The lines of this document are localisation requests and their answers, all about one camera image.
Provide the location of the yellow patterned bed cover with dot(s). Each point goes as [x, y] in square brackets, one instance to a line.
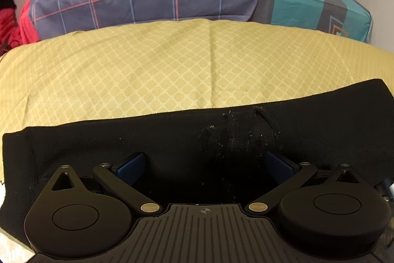
[131, 70]

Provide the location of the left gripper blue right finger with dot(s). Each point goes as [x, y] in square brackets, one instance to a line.
[288, 177]

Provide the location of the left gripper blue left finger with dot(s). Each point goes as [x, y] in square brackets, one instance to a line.
[118, 180]

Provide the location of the magenta clothes pile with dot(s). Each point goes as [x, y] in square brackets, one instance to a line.
[16, 33]

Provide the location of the black pants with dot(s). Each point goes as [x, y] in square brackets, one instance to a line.
[208, 156]

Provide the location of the teal grey bedsheet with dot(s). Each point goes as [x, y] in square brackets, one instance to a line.
[346, 18]

